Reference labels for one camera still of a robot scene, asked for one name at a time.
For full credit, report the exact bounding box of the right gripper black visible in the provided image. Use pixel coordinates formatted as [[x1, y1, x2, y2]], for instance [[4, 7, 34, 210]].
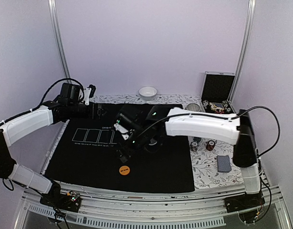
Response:
[[112, 126, 151, 162]]

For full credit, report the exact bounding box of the orange big blind button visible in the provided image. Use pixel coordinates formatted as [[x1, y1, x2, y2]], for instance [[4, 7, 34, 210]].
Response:
[[119, 166, 130, 176]]

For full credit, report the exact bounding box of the blue peach chip stack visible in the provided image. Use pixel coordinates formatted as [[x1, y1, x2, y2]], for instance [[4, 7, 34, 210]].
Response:
[[189, 141, 199, 152]]

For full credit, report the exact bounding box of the clear acrylic dealer button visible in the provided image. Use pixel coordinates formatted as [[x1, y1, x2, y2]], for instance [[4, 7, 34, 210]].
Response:
[[148, 139, 157, 146]]

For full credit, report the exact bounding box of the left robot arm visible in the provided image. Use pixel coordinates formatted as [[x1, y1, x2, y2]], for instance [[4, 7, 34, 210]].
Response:
[[0, 81, 98, 207]]

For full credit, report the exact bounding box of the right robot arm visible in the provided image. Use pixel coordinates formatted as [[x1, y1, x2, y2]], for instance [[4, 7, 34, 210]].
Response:
[[114, 104, 273, 208]]

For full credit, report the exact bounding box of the black poker mat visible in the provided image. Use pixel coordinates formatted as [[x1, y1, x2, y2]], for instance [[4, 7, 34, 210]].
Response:
[[45, 104, 195, 194]]

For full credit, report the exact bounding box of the white ceramic bowl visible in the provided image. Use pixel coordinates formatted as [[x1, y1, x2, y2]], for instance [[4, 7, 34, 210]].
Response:
[[138, 86, 157, 100]]

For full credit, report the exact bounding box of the striped grey mug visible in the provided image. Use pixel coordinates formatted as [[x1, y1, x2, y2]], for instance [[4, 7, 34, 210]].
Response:
[[185, 103, 201, 112]]

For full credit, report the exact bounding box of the red black chip stack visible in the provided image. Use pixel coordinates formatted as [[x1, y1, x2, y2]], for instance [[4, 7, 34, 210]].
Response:
[[206, 140, 216, 151]]

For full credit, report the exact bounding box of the floral tablecloth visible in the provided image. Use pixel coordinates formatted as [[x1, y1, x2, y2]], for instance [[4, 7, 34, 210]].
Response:
[[42, 94, 266, 191]]

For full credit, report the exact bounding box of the blue playing card deck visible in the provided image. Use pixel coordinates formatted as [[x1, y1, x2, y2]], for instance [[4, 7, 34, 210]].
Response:
[[217, 155, 231, 173]]

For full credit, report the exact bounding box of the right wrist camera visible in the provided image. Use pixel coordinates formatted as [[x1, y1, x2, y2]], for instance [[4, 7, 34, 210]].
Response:
[[114, 123, 134, 140]]

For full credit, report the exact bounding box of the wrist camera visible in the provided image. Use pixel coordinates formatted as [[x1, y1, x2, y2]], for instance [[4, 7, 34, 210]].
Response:
[[114, 123, 134, 140], [83, 84, 96, 105]]

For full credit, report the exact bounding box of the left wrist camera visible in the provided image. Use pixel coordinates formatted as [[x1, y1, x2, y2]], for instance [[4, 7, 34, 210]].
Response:
[[83, 84, 96, 105]]

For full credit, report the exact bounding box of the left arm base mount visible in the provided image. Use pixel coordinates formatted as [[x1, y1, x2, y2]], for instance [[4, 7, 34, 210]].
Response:
[[40, 189, 82, 213]]

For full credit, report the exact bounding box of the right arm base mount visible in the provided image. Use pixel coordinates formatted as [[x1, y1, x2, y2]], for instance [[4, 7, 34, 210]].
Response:
[[224, 191, 265, 223]]

